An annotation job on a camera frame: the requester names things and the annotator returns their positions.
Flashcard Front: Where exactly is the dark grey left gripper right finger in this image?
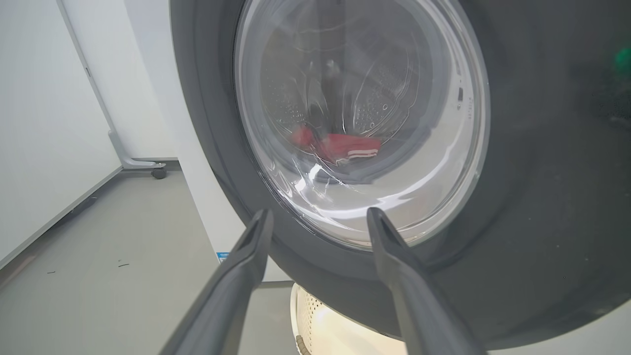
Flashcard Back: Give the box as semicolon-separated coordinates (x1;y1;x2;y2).
366;207;486;355

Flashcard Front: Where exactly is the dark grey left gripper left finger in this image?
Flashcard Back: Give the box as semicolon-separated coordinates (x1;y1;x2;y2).
159;208;275;355

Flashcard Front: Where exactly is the dark round washing machine door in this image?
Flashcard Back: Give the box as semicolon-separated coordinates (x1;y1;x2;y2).
169;0;631;351

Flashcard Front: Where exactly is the red and white garment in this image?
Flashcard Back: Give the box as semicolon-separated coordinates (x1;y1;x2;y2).
291;126;382;166

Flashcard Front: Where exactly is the cream perforated laundry basket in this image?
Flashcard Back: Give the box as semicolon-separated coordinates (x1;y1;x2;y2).
290;282;410;355

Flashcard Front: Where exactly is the white washing machine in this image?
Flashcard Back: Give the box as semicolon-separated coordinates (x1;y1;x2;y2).
123;0;631;355

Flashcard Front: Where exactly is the grey stand with caster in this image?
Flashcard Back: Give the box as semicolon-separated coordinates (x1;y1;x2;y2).
56;0;168;179

